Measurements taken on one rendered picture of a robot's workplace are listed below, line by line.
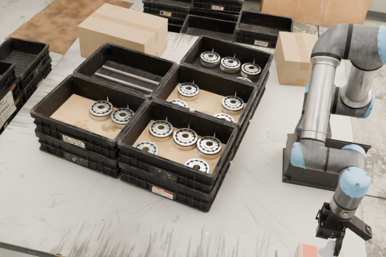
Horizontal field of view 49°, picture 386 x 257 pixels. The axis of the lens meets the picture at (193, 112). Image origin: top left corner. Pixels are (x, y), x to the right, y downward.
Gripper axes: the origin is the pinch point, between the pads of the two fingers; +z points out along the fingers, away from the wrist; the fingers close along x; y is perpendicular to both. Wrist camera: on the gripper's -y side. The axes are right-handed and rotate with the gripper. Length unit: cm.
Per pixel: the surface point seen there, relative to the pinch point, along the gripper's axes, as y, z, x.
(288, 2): 11, 69, -322
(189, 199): 51, 13, -17
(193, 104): 59, 4, -64
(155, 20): 93, -3, -121
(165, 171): 61, 0, -18
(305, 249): 6.0, 9.7, -3.5
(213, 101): 51, 4, -69
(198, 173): 48, -6, -15
